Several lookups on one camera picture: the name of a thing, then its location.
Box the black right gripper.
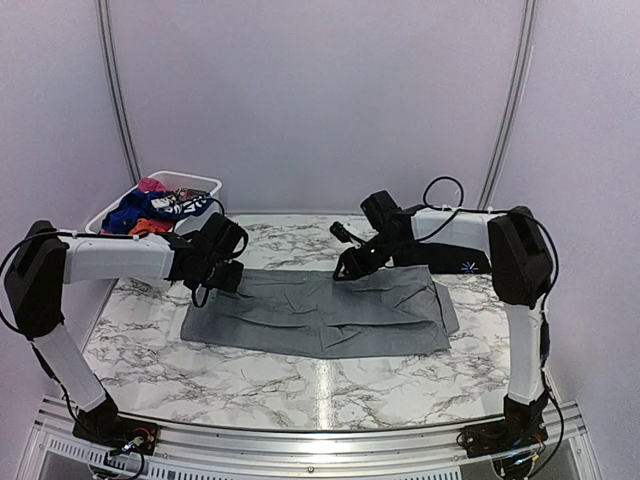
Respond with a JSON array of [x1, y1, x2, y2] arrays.
[[333, 231, 408, 280]]

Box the black trousers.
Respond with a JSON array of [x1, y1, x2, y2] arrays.
[[392, 243, 491, 275]]

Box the grey garment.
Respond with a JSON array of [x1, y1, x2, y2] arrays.
[[180, 266, 460, 359]]

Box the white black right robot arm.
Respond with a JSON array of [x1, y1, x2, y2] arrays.
[[333, 206, 557, 448]]

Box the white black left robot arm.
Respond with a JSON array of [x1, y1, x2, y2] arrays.
[[1, 213, 248, 445]]

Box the white plastic laundry basket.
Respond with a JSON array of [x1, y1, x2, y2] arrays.
[[84, 170, 222, 234]]

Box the blue white printed garment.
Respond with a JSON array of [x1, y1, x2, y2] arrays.
[[145, 189, 216, 222]]

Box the orange garment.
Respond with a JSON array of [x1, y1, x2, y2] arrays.
[[129, 218, 170, 235]]

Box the royal blue garment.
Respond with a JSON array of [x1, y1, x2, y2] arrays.
[[101, 190, 152, 235]]

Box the pink garment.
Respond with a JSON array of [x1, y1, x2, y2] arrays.
[[137, 177, 167, 193]]

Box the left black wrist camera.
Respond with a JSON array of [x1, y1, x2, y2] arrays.
[[192, 213, 249, 261]]

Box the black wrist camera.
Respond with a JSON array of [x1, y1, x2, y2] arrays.
[[360, 190, 401, 231], [192, 213, 249, 261]]

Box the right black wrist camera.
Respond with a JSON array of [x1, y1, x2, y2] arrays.
[[360, 190, 401, 231]]

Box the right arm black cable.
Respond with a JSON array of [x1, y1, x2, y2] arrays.
[[414, 175, 469, 244]]

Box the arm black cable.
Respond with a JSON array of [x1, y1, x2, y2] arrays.
[[414, 175, 469, 244], [0, 232, 66, 336]]

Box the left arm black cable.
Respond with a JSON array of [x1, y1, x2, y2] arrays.
[[0, 232, 66, 336]]

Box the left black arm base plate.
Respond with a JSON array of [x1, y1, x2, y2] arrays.
[[72, 417, 160, 455]]

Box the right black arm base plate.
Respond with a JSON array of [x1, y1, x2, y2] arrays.
[[456, 420, 549, 458]]

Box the right aluminium frame post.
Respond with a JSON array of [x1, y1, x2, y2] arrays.
[[477, 0, 539, 209]]

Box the aluminium frame post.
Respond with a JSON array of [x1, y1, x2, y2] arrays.
[[95, 0, 142, 184], [477, 0, 539, 209]]

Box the aluminium front rail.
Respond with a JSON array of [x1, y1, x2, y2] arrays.
[[16, 397, 604, 479]]

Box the left aluminium frame post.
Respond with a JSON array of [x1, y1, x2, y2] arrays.
[[95, 0, 142, 184]]

